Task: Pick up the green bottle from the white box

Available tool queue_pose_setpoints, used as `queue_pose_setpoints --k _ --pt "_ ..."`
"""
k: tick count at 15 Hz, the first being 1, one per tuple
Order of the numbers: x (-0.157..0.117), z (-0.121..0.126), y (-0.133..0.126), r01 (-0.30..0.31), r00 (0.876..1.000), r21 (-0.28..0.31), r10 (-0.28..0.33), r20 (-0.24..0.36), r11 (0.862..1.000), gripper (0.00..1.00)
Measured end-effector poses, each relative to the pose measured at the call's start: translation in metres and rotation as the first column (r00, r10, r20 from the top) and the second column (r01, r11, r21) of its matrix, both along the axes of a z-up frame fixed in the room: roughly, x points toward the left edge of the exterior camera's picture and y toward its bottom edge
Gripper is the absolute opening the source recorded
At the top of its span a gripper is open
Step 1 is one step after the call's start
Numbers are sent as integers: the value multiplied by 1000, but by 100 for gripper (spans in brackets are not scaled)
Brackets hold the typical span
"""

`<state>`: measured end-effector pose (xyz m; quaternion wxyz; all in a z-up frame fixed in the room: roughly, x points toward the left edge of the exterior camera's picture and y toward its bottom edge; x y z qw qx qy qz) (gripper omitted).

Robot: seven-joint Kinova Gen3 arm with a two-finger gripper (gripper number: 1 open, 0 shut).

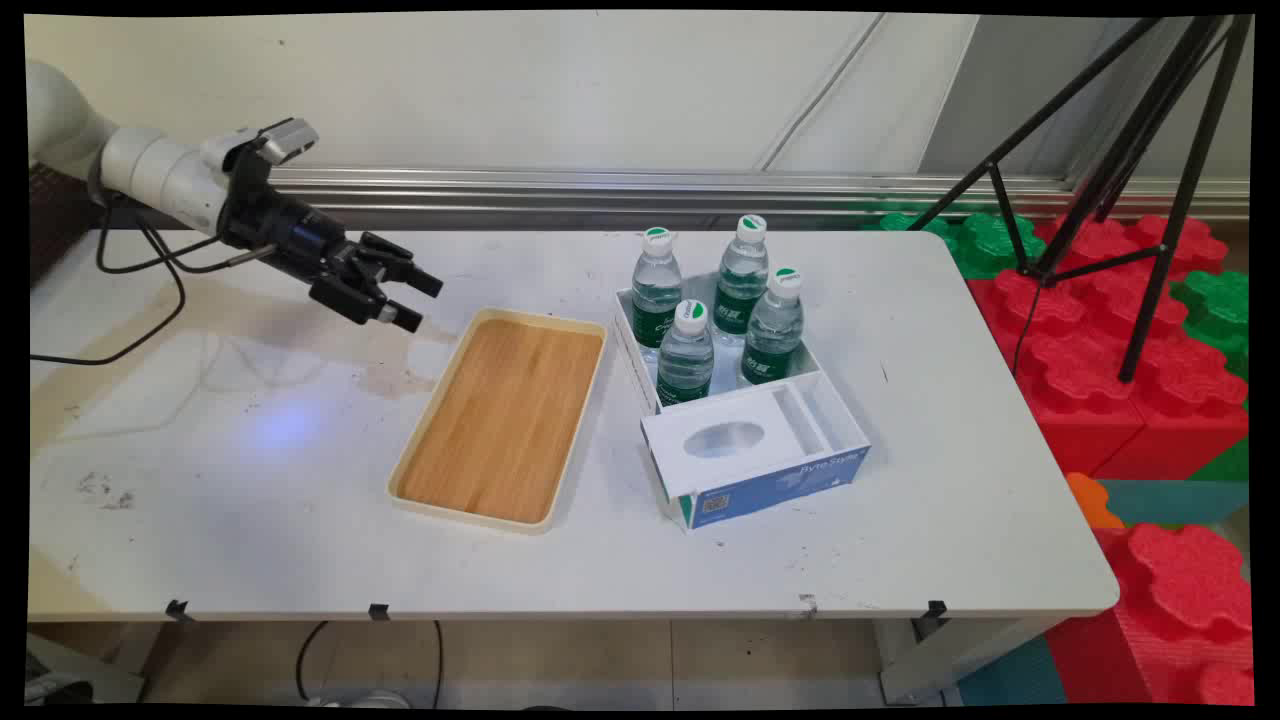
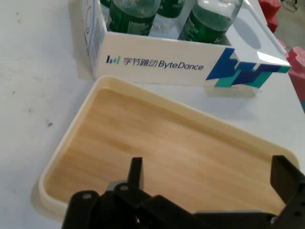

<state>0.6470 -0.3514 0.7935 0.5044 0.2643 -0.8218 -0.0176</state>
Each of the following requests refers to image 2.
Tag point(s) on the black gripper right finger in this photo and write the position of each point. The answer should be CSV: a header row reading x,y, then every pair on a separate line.
x,y
290,181

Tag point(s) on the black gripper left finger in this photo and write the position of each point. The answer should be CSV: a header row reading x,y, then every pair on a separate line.
x,y
133,171

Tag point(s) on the green label water bottle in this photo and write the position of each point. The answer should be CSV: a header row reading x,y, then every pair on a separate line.
x,y
133,19
207,26
170,8

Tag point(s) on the wooden tray with cream rim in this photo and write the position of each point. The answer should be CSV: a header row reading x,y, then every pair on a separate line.
x,y
166,143

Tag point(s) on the white blue ByteDance box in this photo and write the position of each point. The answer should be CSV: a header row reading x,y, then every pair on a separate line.
x,y
155,69

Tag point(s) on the red foam block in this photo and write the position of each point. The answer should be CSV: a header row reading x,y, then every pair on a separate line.
x,y
296,69
269,14

